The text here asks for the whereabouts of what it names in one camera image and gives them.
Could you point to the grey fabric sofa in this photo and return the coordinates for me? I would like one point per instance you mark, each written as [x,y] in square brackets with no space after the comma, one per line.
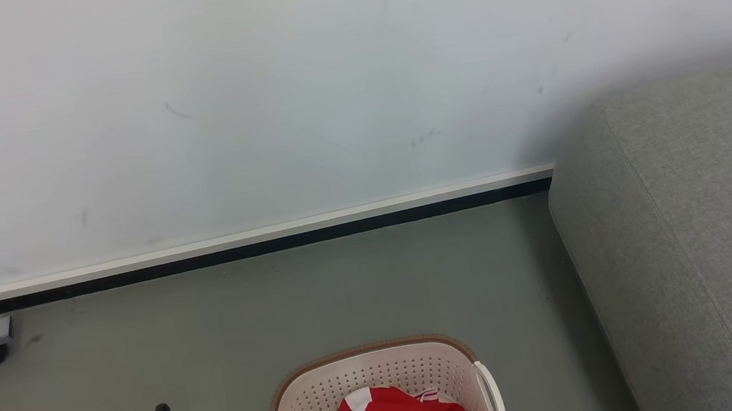
[694,226]

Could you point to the cream perforated laundry basket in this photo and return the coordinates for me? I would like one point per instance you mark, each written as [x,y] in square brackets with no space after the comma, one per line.
[373,371]

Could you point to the white and black baseboard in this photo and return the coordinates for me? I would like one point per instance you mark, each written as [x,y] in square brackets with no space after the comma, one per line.
[271,236]

